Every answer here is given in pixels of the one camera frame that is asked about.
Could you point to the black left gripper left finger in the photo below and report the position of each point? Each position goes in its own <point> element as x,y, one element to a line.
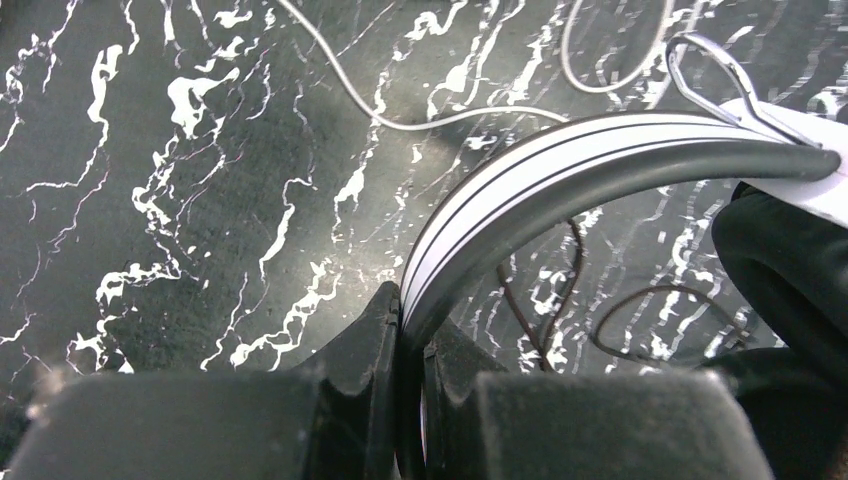
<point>330,417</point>

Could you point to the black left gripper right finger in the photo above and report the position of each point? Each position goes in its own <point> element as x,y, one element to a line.
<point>483,422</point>

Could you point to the black and white headphones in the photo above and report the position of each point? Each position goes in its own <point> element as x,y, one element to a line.
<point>571,168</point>

